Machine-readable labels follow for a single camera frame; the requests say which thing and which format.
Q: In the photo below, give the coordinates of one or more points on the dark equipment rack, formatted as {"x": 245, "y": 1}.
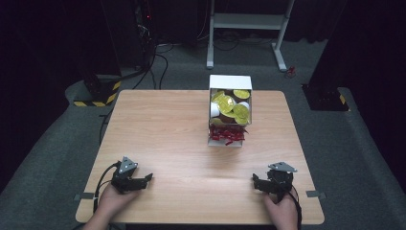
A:
{"x": 144, "y": 28}

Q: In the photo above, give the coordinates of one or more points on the pile of gold-lidded capsules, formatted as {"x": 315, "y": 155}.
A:
{"x": 226, "y": 104}

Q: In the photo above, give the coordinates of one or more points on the pile of red packets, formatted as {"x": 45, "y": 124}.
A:
{"x": 226, "y": 134}

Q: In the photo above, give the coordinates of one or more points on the person's left hand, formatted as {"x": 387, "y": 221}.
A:
{"x": 114, "y": 202}

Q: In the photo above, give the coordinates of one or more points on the black stand base striped edge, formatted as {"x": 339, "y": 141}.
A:
{"x": 99, "y": 95}

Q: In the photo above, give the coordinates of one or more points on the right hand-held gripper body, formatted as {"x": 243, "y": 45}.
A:
{"x": 280, "y": 179}

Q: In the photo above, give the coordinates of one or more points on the white metal stand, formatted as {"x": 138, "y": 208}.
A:
{"x": 245, "y": 21}

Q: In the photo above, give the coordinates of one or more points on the small red object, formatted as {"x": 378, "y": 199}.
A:
{"x": 289, "y": 72}

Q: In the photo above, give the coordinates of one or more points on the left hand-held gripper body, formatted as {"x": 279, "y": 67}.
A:
{"x": 125, "y": 176}

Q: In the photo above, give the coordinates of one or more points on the white cardboard box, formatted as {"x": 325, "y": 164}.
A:
{"x": 230, "y": 82}

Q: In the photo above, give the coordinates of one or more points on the person's right hand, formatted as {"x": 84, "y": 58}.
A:
{"x": 282, "y": 211}

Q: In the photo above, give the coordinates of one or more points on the black stand base yellow mark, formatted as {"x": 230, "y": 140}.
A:
{"x": 325, "y": 97}

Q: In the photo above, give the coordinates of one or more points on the grey tape piece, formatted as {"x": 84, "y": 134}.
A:
{"x": 84, "y": 196}
{"x": 316, "y": 194}

